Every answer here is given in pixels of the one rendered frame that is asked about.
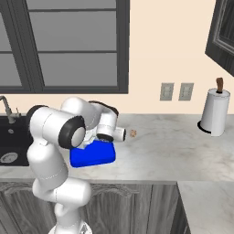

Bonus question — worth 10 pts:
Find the dark cupboard side panel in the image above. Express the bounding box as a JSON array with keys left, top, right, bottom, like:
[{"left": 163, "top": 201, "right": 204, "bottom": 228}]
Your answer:
[{"left": 175, "top": 184, "right": 192, "bottom": 234}]

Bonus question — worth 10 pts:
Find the narrow grey wood cupboard door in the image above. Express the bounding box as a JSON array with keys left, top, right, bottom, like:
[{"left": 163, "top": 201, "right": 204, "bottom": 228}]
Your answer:
[{"left": 151, "top": 183, "right": 180, "bottom": 234}]

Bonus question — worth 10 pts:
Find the white paper towel roll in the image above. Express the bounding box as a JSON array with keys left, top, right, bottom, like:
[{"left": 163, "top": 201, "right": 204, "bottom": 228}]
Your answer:
[{"left": 199, "top": 88, "right": 231, "bottom": 138}]

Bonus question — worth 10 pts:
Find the grey metal tap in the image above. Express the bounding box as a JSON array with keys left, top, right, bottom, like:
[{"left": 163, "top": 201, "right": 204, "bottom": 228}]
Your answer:
[{"left": 0, "top": 95, "right": 22, "bottom": 124}]

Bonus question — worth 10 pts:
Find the black sink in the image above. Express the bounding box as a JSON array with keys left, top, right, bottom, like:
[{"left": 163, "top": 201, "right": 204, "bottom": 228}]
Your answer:
[{"left": 0, "top": 114, "right": 35, "bottom": 167}]

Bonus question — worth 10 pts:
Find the blue tray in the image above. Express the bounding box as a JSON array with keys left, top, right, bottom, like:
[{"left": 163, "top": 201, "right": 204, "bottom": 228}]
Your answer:
[{"left": 69, "top": 139, "right": 117, "bottom": 169}]

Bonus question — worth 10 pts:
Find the brown-topped paper towel holder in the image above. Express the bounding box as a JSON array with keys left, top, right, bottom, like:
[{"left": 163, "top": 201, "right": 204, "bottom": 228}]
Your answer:
[{"left": 197, "top": 77, "right": 225, "bottom": 135}]

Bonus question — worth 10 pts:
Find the dark wall cupboard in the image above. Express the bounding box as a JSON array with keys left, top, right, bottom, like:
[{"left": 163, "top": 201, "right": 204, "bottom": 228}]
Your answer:
[{"left": 204, "top": 0, "right": 234, "bottom": 78}]

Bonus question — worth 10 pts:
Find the grey wall outlet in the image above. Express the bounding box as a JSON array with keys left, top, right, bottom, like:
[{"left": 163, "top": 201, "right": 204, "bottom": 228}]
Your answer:
[
  {"left": 178, "top": 81, "right": 195, "bottom": 102},
  {"left": 159, "top": 81, "right": 176, "bottom": 102}
]

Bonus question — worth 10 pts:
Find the dark framed window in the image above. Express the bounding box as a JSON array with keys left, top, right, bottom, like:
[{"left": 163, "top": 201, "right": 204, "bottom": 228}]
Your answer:
[{"left": 0, "top": 0, "right": 131, "bottom": 95}]

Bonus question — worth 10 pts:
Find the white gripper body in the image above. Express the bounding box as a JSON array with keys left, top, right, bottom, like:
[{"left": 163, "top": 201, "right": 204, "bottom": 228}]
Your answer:
[{"left": 78, "top": 128, "right": 102, "bottom": 150}]

